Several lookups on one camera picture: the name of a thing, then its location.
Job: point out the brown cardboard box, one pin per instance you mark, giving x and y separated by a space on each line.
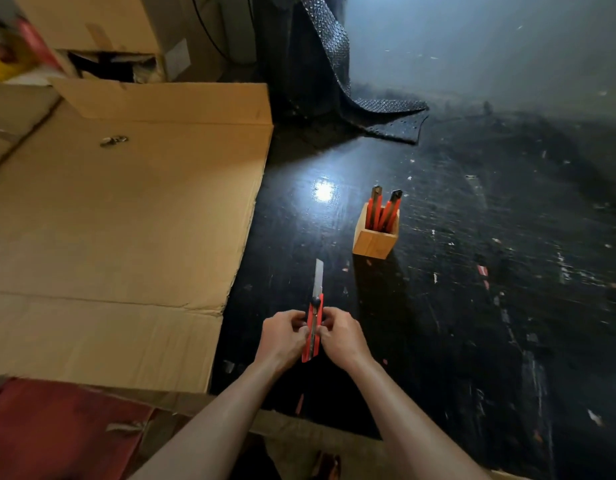
118 29

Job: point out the black bubble wrap sheet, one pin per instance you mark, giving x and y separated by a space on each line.
338 69

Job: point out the person's left thumb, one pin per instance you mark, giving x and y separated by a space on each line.
297 317

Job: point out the person's right hand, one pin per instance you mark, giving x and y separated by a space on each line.
344 342

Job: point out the person's right forearm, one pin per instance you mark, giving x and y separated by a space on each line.
413 424

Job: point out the yellow and red object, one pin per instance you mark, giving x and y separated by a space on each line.
10 44

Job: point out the person's right thumb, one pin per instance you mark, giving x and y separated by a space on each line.
329 315

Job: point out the flattened cardboard sheet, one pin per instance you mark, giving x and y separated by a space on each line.
113 219

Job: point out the red utility knife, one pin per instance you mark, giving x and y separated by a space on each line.
374 207
315 314
390 212

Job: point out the small metal clip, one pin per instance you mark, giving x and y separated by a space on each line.
113 140

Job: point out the person's left forearm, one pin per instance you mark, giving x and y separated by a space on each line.
215 419

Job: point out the red mat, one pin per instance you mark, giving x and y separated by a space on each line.
58 429

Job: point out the wooden square holder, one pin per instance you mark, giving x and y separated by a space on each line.
374 237

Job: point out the person's left hand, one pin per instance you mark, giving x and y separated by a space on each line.
280 339

